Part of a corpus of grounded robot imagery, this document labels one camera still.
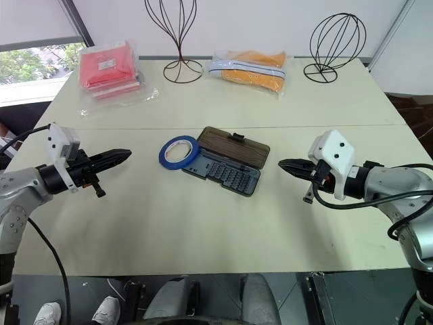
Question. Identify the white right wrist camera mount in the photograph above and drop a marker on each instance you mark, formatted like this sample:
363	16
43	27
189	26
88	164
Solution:
333	145

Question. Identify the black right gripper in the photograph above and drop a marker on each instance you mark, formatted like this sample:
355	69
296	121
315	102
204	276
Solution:
319	174

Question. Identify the blue tape roll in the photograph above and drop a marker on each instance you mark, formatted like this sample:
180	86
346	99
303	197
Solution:
162	156

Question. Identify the black window frame post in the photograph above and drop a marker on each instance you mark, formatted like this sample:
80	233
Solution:
78	23

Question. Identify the bagged orange cloth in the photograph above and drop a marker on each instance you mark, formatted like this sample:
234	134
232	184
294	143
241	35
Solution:
250	79

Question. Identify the white sneaker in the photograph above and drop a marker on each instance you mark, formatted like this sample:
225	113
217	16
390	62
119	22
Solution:
47	315
106	311

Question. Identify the gray rounded shape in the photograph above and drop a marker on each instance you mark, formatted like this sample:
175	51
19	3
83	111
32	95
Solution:
169	298
260	298

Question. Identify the bit set case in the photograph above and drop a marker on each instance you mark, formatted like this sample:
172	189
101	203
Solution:
233	149

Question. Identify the bagged red cloth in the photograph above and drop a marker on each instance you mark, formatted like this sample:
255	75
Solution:
105	67

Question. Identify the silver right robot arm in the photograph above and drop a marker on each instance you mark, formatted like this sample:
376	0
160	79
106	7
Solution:
395	186

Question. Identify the black metal frame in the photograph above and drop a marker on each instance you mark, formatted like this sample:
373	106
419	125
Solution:
316	298

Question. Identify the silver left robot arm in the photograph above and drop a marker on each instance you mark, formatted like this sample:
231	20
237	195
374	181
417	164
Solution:
20	183

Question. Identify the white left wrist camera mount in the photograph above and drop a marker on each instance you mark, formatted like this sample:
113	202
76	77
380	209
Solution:
57	137

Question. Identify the white roller blind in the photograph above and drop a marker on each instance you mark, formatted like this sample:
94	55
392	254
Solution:
30	20

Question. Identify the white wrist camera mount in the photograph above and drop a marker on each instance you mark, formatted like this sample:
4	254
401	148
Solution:
333	145
57	137

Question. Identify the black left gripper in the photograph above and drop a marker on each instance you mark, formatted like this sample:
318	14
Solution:
83	169

